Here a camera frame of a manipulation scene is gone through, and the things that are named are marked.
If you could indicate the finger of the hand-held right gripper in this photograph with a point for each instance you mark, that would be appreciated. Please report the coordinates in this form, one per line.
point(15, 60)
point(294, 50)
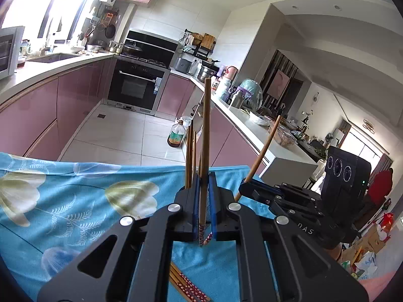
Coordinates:
point(270, 201)
point(292, 189)

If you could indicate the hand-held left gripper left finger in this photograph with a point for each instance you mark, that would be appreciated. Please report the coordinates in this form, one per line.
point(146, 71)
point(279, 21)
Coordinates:
point(163, 223)

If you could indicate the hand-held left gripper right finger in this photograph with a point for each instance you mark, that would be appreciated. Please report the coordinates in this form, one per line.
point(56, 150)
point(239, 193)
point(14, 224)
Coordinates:
point(239, 223)

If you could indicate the red-tipped wooden chopstick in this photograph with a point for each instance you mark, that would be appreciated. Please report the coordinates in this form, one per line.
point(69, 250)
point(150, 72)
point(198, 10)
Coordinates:
point(191, 151)
point(205, 132)
point(187, 157)
point(195, 151)
point(264, 151)

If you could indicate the bunch of wooden chopsticks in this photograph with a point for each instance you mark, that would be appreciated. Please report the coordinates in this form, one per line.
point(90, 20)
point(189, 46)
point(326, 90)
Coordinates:
point(189, 286)

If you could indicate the red garment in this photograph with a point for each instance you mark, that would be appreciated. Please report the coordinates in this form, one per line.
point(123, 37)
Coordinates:
point(381, 185)

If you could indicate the clear plastic food container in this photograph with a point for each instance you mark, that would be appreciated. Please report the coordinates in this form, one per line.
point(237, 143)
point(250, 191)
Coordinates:
point(283, 138)

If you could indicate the pink base cabinets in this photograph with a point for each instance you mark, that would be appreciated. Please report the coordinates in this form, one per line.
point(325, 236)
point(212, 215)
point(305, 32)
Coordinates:
point(47, 110)
point(226, 138)

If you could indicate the white plastic bag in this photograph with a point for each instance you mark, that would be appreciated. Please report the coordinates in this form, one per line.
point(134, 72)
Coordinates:
point(258, 119)

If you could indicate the blue floral tablecloth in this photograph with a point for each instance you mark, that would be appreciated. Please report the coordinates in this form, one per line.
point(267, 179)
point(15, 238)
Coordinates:
point(78, 201)

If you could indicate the cooking oil bottle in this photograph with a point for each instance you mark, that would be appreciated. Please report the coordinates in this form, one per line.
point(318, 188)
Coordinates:
point(176, 135)

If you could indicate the steel vacuum flask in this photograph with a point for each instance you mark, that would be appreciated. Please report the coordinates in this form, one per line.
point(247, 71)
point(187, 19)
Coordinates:
point(238, 99)

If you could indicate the white plastic bottle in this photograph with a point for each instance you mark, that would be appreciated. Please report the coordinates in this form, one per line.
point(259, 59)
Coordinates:
point(224, 88)

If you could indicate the pink thermos jug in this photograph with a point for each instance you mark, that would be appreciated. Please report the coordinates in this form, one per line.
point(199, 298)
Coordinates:
point(230, 73)

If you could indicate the black built-in oven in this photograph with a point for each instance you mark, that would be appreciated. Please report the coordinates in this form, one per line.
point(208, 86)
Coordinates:
point(135, 88)

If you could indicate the steel stock pot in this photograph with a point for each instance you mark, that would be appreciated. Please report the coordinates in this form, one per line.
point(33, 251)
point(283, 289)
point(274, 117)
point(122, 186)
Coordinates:
point(204, 74)

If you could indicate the grey rice cooker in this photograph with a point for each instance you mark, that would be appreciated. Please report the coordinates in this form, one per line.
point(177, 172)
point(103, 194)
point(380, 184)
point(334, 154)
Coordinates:
point(182, 65)

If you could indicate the wooden cutting board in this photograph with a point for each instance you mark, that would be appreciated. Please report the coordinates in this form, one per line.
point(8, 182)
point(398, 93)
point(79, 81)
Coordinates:
point(207, 41)

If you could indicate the black wok with lid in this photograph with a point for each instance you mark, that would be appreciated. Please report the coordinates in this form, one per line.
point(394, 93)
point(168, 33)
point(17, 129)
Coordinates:
point(132, 50)

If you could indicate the black range hood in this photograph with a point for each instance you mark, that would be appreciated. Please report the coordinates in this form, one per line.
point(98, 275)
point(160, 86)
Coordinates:
point(151, 47)

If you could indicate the steel basin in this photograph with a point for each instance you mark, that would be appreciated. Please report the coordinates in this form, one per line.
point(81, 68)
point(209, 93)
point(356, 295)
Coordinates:
point(93, 48)

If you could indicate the white bowl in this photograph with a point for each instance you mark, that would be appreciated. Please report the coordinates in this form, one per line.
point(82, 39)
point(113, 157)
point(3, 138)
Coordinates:
point(77, 49)

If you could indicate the hanging frying pan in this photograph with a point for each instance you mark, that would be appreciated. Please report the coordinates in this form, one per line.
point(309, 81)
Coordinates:
point(110, 31)

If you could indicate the steel sink faucet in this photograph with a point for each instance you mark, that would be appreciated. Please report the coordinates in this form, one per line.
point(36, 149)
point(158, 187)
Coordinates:
point(48, 34)

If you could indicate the white microwave oven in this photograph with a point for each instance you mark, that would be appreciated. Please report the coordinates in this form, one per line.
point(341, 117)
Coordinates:
point(8, 53)

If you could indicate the kitchen window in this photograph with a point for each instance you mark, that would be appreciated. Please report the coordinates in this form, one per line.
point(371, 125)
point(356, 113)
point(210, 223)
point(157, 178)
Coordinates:
point(37, 3)

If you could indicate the framed wall picture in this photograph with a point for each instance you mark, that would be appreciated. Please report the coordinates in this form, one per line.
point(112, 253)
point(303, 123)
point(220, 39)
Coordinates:
point(278, 83)

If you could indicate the black wall rack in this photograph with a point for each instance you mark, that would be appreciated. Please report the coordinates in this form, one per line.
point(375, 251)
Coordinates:
point(196, 47)

